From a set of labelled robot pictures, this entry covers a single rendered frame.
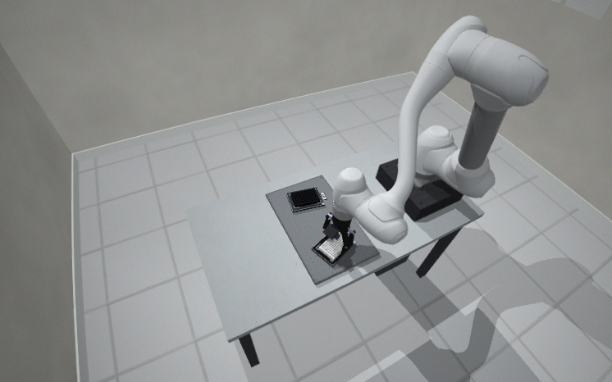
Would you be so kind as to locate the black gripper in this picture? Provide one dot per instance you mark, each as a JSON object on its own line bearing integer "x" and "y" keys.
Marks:
{"x": 348, "y": 241}

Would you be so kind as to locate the black rectangular frame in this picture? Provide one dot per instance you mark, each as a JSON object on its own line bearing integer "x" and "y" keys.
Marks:
{"x": 323, "y": 256}

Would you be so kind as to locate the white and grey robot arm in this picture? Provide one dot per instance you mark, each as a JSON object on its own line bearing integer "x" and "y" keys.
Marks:
{"x": 500, "y": 73}

